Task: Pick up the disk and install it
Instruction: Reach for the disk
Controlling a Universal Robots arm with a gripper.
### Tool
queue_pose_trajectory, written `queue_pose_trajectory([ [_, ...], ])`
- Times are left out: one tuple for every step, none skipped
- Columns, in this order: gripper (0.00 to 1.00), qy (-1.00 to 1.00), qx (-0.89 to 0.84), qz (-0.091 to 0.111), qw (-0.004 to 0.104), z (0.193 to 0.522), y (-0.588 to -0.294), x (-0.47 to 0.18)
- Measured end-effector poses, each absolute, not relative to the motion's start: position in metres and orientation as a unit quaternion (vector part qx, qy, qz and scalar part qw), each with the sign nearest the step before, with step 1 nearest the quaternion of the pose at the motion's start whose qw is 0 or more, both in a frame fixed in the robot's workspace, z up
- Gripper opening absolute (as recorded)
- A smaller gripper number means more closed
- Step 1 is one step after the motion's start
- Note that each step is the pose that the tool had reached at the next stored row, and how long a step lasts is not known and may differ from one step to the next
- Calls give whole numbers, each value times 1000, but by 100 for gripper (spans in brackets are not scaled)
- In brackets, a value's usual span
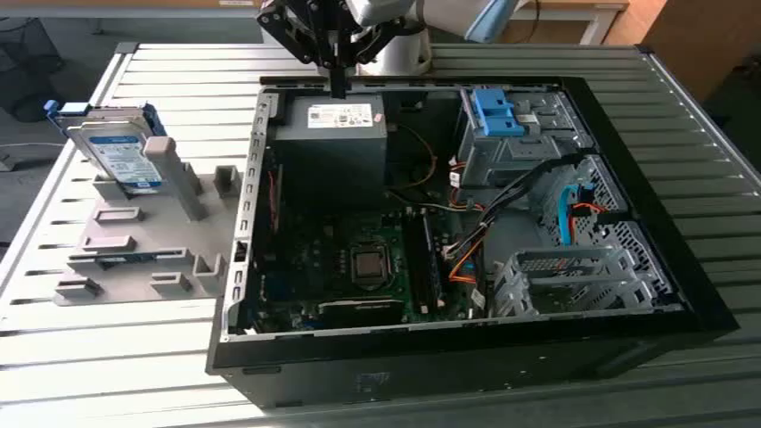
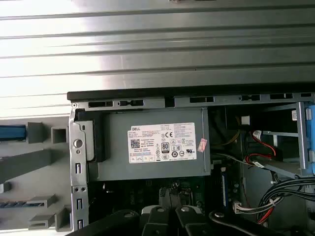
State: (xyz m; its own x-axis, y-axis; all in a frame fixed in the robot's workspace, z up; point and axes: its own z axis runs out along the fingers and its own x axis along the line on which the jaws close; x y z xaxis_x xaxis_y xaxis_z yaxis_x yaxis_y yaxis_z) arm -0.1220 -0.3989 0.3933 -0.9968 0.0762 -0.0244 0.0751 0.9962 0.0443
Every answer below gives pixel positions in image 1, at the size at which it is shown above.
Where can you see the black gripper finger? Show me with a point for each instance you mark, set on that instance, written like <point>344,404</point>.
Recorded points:
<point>283,27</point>
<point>375,44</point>

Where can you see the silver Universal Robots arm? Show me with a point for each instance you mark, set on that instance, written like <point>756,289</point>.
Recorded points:
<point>404,53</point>

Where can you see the hard disk in blue carrier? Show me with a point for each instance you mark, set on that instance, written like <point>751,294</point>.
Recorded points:
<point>119,151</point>

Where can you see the metal disk bay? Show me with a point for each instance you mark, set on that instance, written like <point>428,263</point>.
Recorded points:
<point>571,254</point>

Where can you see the blue plastic drive latch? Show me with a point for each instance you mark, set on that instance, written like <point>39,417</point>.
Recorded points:
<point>494,111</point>

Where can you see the grey power supply unit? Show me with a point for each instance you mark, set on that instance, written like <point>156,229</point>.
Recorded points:
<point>334,156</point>

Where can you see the metal optical drive cage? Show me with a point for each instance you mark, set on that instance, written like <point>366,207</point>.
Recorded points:
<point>518,156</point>

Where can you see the green motherboard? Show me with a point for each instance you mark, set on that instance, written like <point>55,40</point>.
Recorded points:
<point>310,249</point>

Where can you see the black RAM stick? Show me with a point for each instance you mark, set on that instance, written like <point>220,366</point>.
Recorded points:
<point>414,258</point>

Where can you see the silver CPU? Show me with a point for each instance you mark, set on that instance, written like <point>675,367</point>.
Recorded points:
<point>370,264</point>

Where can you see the grey parts rack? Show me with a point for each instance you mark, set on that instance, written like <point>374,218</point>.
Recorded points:
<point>155,232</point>

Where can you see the CPU socket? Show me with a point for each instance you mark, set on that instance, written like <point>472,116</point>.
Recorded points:
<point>371,284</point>

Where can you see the wooden cabinet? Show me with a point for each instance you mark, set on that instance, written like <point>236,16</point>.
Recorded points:
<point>701,44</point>

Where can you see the black graphics card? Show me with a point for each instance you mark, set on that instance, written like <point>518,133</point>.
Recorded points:
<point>363,312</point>

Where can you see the black open PC case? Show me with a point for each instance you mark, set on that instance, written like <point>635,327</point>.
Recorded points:
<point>476,356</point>

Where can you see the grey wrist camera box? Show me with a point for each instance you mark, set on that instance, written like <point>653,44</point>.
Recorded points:
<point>380,11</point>

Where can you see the white frame desk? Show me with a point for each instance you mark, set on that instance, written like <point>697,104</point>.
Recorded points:
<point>595,20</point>

